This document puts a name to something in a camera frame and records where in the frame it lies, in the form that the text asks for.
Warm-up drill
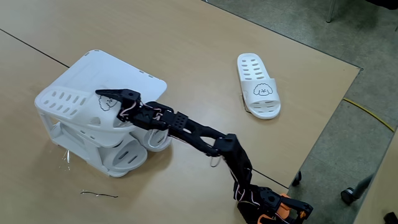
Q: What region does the white two-tier shoe rack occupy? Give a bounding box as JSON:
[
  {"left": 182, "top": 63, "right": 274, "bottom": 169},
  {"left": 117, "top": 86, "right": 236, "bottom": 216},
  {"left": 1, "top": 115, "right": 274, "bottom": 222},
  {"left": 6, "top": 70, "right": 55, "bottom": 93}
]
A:
[{"left": 34, "top": 49, "right": 170, "bottom": 178}]

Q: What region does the black table caster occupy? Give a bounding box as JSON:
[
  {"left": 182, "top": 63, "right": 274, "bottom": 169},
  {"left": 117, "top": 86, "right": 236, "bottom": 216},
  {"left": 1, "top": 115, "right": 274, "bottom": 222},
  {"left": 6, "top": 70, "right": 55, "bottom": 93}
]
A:
[{"left": 291, "top": 170, "right": 302, "bottom": 187}]

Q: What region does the black chair wheel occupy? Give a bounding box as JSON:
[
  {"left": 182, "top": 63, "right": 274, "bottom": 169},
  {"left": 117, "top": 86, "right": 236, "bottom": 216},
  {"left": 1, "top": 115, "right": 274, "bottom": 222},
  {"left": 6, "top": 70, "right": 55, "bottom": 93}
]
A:
[{"left": 340, "top": 187, "right": 358, "bottom": 205}]

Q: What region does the crumpled clear tape scrap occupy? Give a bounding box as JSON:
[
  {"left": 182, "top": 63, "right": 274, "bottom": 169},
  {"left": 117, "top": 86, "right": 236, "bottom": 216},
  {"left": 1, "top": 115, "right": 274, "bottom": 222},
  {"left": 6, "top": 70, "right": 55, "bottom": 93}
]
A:
[{"left": 61, "top": 148, "right": 78, "bottom": 174}]

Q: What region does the grey bear slipper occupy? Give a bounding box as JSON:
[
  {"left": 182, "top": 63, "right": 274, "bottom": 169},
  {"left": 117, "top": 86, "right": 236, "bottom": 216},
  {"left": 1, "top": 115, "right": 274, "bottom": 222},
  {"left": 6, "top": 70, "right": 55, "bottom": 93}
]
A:
[
  {"left": 99, "top": 134, "right": 149, "bottom": 172},
  {"left": 130, "top": 124, "right": 174, "bottom": 152}
]

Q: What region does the long clear tape strip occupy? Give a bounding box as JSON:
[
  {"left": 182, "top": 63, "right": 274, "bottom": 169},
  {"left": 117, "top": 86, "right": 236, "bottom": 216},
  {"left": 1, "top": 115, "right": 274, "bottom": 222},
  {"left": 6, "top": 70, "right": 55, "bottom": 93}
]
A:
[{"left": 80, "top": 190, "right": 119, "bottom": 200}]

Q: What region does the black caster wheel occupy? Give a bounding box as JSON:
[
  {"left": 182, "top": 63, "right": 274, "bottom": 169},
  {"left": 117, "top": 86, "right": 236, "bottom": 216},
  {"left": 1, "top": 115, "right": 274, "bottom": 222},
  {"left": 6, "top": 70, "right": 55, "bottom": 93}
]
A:
[{"left": 383, "top": 211, "right": 398, "bottom": 224}]

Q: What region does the grey chair base leg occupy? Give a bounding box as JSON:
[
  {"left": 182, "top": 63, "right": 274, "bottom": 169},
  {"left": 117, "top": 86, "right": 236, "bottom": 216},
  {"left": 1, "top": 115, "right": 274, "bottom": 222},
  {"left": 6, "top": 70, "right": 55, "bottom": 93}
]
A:
[{"left": 353, "top": 173, "right": 375, "bottom": 200}]

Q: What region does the yellow floor cable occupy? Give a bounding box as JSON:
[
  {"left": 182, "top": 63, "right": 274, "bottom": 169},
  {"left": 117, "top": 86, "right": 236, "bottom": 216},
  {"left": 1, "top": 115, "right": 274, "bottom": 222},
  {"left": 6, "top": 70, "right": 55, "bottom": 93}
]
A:
[{"left": 343, "top": 98, "right": 396, "bottom": 133}]

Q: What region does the white dog slipper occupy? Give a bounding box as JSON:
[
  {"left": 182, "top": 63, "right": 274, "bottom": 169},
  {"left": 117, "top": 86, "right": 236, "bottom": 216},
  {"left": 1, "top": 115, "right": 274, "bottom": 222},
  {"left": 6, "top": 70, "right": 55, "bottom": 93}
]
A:
[
  {"left": 34, "top": 85, "right": 139, "bottom": 135},
  {"left": 236, "top": 53, "right": 282, "bottom": 121}
]

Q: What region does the metal chair leg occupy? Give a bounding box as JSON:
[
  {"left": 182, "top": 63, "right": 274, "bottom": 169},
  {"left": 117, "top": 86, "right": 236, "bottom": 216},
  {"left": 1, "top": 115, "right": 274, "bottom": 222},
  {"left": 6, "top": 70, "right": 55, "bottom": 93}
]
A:
[{"left": 325, "top": 0, "right": 339, "bottom": 24}]

